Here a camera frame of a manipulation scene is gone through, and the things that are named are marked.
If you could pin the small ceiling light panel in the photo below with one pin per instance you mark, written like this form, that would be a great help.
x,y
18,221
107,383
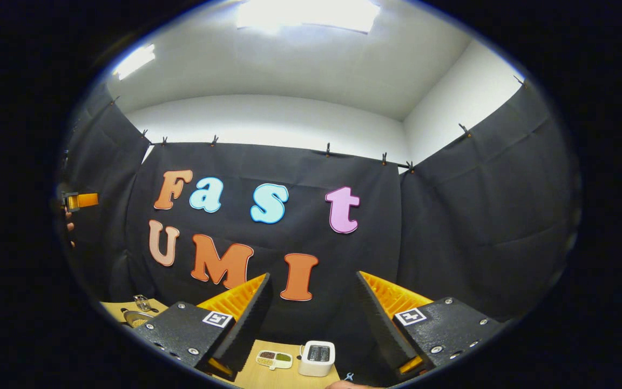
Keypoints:
x,y
134,61

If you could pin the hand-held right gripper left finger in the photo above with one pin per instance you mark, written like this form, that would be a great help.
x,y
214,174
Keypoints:
x,y
246,324

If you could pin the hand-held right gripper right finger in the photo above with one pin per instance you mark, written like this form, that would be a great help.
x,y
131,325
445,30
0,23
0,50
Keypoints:
x,y
381,329

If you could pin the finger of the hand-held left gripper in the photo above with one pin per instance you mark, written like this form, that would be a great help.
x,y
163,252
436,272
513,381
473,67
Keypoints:
x,y
85,200

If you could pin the row of backdrop clips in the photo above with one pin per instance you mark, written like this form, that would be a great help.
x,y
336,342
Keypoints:
x,y
214,141

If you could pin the white toaster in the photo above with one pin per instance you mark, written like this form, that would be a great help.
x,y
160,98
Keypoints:
x,y
316,364

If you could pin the white divided bean tray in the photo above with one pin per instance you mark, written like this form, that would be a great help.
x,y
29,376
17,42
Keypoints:
x,y
274,358

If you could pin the large ceiling light panel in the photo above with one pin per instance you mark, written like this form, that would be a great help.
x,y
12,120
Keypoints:
x,y
305,15

